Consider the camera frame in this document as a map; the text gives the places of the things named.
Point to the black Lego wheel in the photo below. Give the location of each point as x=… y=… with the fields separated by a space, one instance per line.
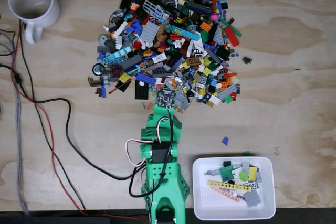
x=97 y=69

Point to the blue Lego wedge plate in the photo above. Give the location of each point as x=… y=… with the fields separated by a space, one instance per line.
x=225 y=141

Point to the long grey Lego plate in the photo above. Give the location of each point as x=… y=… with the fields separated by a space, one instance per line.
x=245 y=166

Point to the white plastic bin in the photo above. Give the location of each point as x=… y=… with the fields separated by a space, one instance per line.
x=210 y=205

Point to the light blue Lego vehicle piece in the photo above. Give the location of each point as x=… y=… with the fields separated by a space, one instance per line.
x=116 y=54

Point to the yellow Lego technic beam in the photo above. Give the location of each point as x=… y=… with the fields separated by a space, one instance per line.
x=225 y=185

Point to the green square Lego plate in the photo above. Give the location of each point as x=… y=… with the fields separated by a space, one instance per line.
x=225 y=173

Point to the dark grey Lego brick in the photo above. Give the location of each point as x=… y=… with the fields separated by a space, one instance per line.
x=131 y=62

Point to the white Lego lattice fence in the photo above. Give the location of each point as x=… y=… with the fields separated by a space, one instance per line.
x=152 y=10

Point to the black Lego grille piece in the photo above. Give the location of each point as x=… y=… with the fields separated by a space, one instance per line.
x=246 y=60

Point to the large grey Lego plate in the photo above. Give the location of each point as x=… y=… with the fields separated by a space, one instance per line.
x=252 y=198

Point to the brown Lego plate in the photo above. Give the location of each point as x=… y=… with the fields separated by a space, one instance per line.
x=194 y=61

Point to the grey Lego wedge plate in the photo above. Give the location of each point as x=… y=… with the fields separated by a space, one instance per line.
x=218 y=36

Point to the white toothed Lego plate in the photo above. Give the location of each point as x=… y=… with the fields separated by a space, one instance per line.
x=235 y=175

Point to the black camera circuit board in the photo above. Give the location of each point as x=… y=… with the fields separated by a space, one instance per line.
x=166 y=98

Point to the white ceramic mug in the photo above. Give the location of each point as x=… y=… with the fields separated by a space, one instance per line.
x=34 y=3

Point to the orange Lego technic beam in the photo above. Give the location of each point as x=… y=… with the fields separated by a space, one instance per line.
x=225 y=194

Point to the yellow Lego brick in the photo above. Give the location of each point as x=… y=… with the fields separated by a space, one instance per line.
x=252 y=173

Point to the light blue long Lego piece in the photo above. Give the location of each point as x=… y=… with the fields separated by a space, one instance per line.
x=185 y=33

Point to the pink Lego ball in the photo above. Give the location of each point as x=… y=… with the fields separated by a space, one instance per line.
x=214 y=16

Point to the grey Lego technic axle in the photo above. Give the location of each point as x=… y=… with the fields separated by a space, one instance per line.
x=211 y=173

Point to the grey round Lego dish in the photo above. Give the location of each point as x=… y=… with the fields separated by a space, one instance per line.
x=103 y=39

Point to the grey square Lego plate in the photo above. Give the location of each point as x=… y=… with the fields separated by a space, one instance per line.
x=149 y=33

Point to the black Lego plate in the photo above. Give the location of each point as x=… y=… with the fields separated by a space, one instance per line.
x=141 y=90

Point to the small green Lego piece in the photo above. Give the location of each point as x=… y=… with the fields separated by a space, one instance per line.
x=246 y=153

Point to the dark blue long Lego plate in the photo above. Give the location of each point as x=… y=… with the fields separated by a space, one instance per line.
x=198 y=9

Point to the grey Lego plate with holes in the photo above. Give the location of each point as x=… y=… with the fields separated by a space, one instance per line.
x=227 y=93

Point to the green long Lego plate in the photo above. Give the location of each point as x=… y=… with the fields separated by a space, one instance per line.
x=232 y=28

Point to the lime round Lego piece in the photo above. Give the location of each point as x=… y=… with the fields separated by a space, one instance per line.
x=243 y=176

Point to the red Lego plate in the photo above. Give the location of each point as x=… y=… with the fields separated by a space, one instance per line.
x=231 y=36

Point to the orange Lego brick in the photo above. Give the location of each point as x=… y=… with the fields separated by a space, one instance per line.
x=206 y=26

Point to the red Lego rod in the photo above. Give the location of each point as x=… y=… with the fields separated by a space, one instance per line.
x=119 y=86

